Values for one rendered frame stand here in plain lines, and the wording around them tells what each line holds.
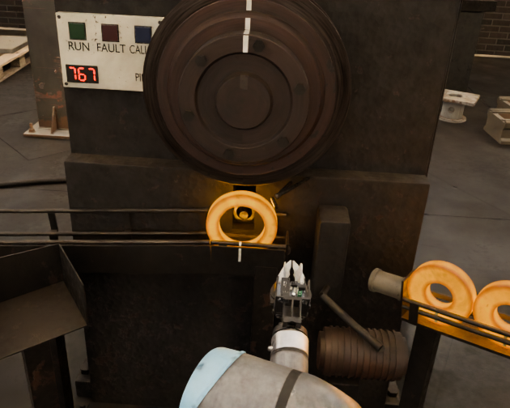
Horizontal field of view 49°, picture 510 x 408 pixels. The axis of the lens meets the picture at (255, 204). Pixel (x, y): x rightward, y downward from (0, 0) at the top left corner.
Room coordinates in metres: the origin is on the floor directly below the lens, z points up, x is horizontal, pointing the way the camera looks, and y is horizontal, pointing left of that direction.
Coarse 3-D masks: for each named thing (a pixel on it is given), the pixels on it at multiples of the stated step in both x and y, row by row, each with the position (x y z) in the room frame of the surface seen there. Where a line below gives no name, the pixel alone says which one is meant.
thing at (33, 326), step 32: (32, 256) 1.16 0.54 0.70; (64, 256) 1.15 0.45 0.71; (0, 288) 1.11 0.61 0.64; (32, 288) 1.15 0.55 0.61; (64, 288) 1.16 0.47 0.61; (0, 320) 1.04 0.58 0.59; (32, 320) 1.04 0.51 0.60; (64, 320) 1.04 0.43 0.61; (0, 352) 0.94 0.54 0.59; (32, 352) 1.02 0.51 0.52; (32, 384) 1.01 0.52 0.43
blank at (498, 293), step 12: (492, 288) 1.01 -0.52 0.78; (504, 288) 0.99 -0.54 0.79; (480, 300) 1.02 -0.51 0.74; (492, 300) 1.00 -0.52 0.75; (504, 300) 0.99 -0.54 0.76; (480, 312) 1.01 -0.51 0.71; (492, 312) 1.00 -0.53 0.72; (492, 324) 0.99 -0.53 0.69; (504, 324) 1.00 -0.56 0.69; (504, 336) 0.98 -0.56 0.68
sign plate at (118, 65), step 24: (96, 24) 1.39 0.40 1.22; (120, 24) 1.39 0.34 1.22; (144, 24) 1.39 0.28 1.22; (72, 48) 1.39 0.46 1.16; (96, 48) 1.39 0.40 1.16; (120, 48) 1.39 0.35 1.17; (144, 48) 1.39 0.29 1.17; (72, 72) 1.39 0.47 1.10; (96, 72) 1.39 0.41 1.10; (120, 72) 1.39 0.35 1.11
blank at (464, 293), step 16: (416, 272) 1.11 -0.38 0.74; (432, 272) 1.09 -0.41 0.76; (448, 272) 1.06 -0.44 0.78; (464, 272) 1.07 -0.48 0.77; (416, 288) 1.10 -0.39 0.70; (448, 288) 1.06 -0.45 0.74; (464, 288) 1.04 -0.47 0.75; (432, 304) 1.08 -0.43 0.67; (448, 304) 1.07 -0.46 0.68; (464, 304) 1.04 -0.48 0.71; (432, 320) 1.07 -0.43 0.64
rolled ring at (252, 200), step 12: (240, 192) 1.28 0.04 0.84; (252, 192) 1.29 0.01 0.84; (216, 204) 1.27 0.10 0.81; (228, 204) 1.26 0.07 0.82; (240, 204) 1.26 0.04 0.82; (252, 204) 1.26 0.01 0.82; (264, 204) 1.26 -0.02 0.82; (216, 216) 1.26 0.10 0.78; (264, 216) 1.26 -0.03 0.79; (276, 216) 1.29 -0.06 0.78; (216, 228) 1.26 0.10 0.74; (264, 228) 1.28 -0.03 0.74; (276, 228) 1.26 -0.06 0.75; (228, 240) 1.28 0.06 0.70; (252, 240) 1.29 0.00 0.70; (264, 240) 1.26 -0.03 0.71
